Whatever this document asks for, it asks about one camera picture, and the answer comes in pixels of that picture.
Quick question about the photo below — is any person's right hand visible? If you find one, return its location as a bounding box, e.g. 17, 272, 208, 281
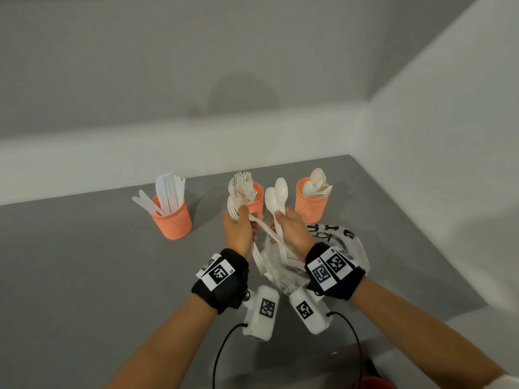
274, 207, 317, 264

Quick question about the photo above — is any person's left hand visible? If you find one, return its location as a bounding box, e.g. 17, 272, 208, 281
222, 204, 261, 264

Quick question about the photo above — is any white plastic fork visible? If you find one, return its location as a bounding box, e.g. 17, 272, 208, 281
227, 194, 292, 256
233, 202, 277, 281

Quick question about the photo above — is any orange mesh cup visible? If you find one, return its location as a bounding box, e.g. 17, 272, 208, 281
239, 182, 265, 222
295, 177, 330, 223
150, 197, 193, 240

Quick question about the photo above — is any white plastic spoon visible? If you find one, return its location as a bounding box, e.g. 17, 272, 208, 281
264, 186, 284, 239
274, 178, 290, 266

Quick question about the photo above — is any bunch of white plastic forks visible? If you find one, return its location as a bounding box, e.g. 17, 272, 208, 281
228, 171, 258, 203

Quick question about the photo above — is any bunch of white plastic spoons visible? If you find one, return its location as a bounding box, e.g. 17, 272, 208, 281
302, 167, 334, 199

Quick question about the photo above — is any clear plastic bag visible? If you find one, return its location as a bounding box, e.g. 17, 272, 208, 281
259, 222, 371, 294

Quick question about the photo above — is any bunch of white plastic knives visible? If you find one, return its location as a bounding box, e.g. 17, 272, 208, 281
131, 172, 187, 217

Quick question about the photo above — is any person's left forearm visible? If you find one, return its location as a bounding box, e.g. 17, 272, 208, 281
103, 294, 218, 389

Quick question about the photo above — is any person's right forearm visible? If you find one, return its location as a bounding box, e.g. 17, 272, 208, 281
349, 276, 508, 389

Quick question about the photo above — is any black marker wristband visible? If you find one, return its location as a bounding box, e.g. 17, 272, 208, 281
191, 248, 250, 316
304, 242, 367, 301

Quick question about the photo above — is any red round object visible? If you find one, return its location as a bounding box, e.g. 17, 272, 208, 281
350, 374, 396, 389

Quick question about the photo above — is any white shirt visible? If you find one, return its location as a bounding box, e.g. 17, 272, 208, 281
493, 372, 519, 389

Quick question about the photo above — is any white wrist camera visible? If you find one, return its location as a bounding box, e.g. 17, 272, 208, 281
242, 284, 281, 342
288, 286, 334, 336

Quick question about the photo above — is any black camera cable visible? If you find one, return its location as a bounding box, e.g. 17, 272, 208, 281
330, 311, 363, 389
212, 323, 244, 389

